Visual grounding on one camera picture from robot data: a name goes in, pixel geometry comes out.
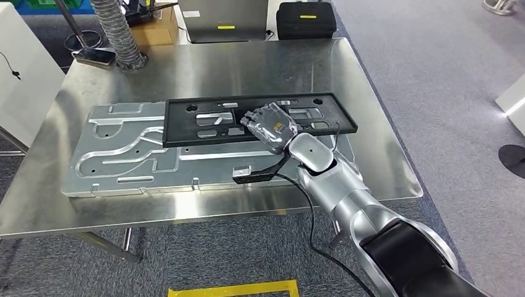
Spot white cabinet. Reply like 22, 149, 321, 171
0, 2, 67, 149

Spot thin black cable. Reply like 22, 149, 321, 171
0, 51, 22, 80

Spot pale wrist camera on bracket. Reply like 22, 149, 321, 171
232, 152, 293, 184

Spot black pole with round base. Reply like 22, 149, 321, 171
53, 0, 104, 53

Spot blue plastic crate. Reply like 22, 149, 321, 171
15, 0, 96, 16

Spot aluminium fixture plate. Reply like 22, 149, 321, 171
60, 100, 358, 199

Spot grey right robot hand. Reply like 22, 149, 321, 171
240, 102, 299, 156

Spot stainless steel workbench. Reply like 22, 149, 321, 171
0, 37, 424, 263

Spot yellow floor tape square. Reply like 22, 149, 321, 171
167, 280, 300, 297

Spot silver metal stand base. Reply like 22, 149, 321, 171
482, 0, 518, 16

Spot green plastic crate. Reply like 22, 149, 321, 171
25, 0, 80, 9

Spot black stanchion with round base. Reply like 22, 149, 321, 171
498, 144, 525, 179

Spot black device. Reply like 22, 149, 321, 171
123, 0, 180, 26

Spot white lit wall panel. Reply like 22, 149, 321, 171
495, 74, 525, 137

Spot dark smartphone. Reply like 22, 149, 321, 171
71, 46, 117, 69

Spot grey ribbed flexible hose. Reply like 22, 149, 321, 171
90, 0, 149, 74

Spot black camera cable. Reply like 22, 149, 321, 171
274, 122, 377, 297

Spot cardboard box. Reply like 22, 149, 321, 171
129, 2, 180, 47

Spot grey laptop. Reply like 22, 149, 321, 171
177, 0, 269, 45

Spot black carry case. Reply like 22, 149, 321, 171
276, 1, 337, 41

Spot black plastic plate part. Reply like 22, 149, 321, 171
162, 92, 358, 149

